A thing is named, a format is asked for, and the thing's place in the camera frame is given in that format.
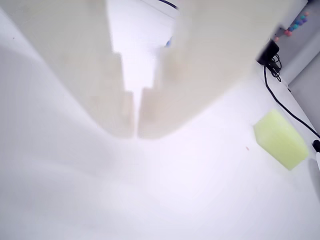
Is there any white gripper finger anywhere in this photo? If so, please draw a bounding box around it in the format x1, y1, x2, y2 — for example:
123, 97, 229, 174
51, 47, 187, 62
0, 0, 138, 139
137, 0, 309, 140

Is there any pale yellow sponge block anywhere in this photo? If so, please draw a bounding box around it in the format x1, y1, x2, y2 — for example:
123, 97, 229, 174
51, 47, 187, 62
252, 108, 310, 172

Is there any black power adapter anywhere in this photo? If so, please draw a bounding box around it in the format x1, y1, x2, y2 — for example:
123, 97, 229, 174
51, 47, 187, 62
255, 38, 281, 66

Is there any black cable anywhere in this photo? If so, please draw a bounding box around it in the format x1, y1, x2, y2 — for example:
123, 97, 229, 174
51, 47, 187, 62
263, 63, 320, 139

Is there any thin dark cable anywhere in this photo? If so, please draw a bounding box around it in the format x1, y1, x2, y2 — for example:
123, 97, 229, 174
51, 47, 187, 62
157, 0, 181, 11

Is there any coiled black cord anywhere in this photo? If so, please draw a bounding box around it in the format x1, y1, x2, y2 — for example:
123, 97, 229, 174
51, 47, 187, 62
268, 53, 283, 83

